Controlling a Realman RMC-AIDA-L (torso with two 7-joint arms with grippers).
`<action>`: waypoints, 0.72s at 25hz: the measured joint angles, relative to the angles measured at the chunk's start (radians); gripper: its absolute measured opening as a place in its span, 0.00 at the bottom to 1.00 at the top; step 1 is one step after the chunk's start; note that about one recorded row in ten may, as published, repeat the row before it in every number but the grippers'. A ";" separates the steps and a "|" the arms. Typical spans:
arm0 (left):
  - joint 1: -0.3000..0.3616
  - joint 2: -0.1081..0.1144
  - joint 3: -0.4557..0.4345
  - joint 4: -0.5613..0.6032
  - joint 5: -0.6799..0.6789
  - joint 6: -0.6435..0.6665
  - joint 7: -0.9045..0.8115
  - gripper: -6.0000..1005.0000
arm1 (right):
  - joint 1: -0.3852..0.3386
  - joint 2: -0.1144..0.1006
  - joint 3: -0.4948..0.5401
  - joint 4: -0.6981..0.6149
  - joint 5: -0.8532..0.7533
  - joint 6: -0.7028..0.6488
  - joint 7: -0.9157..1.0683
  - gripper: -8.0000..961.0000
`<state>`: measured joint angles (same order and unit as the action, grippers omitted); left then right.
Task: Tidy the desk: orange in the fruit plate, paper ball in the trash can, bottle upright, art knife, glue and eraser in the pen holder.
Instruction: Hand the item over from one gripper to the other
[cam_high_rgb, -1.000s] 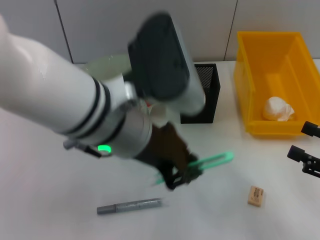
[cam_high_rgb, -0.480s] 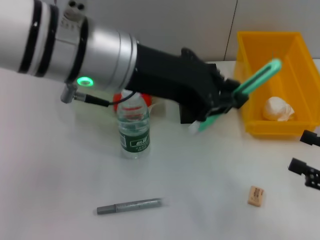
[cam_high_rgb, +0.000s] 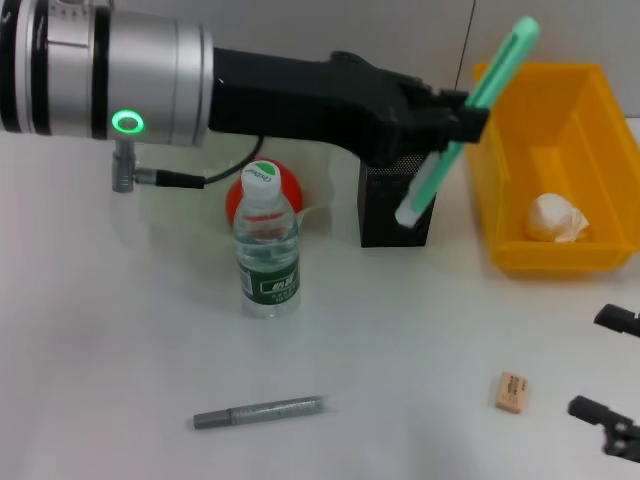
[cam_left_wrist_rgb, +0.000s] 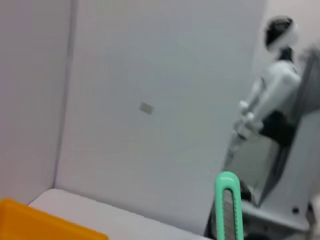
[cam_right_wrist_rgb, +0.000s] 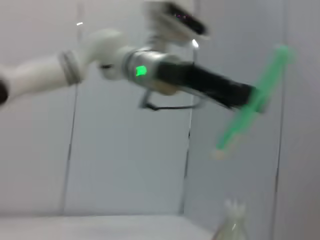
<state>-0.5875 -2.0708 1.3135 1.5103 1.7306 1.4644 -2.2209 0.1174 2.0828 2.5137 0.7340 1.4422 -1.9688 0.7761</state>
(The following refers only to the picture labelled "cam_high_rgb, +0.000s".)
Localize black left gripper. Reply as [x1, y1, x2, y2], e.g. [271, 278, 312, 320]
[207, 47, 491, 170]

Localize mint green utility knife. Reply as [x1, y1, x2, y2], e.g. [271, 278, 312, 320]
[394, 15, 541, 229]

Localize white paper ball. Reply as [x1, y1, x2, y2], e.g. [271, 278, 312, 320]
[524, 192, 594, 245]

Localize clear green-label water bottle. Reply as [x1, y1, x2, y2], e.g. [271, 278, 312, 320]
[233, 160, 301, 320]

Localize beige eraser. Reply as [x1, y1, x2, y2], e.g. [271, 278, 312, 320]
[494, 370, 531, 414]

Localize black mesh pen holder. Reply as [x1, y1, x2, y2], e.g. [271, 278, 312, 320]
[359, 152, 439, 249]

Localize green glass fruit plate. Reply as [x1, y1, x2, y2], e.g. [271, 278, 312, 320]
[112, 144, 336, 242]

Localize silver grey marker pen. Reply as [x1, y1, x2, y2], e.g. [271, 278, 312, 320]
[193, 394, 331, 431]

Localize yellow plastic bin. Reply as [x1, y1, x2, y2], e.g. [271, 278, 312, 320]
[467, 62, 640, 275]

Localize left arm connector cable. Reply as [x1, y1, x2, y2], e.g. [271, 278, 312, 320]
[110, 134, 266, 195]

